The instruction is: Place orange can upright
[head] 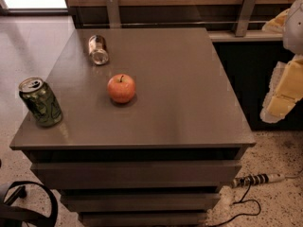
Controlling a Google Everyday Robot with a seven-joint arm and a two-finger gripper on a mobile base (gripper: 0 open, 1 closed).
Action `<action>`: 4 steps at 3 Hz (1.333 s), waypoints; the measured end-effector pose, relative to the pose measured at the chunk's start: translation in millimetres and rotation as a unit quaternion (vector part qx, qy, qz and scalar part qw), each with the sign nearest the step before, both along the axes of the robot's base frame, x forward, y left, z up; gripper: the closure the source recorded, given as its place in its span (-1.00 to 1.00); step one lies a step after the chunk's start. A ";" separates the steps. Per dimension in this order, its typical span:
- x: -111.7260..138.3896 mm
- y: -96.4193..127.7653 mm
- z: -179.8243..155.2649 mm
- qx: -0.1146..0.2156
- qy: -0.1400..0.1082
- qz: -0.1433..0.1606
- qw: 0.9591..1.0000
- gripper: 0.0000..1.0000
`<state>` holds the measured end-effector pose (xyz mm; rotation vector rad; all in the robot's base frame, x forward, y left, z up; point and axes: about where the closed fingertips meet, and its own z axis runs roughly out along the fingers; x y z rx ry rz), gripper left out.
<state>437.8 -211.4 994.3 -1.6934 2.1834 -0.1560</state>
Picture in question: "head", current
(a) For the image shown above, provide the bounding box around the grey drawer cabinet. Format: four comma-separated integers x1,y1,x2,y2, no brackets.
11,28,255,227

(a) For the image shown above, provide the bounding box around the right metal shelf bracket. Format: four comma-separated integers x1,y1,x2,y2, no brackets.
235,0,257,37

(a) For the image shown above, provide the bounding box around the green soda can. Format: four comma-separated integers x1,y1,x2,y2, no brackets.
18,78,62,127

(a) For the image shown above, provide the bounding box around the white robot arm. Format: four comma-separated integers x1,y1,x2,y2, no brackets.
259,0,303,123

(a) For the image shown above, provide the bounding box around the white power strip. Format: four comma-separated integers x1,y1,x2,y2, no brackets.
232,173,285,188

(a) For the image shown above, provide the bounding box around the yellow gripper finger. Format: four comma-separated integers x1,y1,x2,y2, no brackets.
259,55,303,123
262,9,289,33

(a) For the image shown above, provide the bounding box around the black power cable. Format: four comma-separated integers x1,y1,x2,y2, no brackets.
206,183,262,227

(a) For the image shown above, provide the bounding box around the red apple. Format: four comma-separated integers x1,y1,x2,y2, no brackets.
107,74,135,104

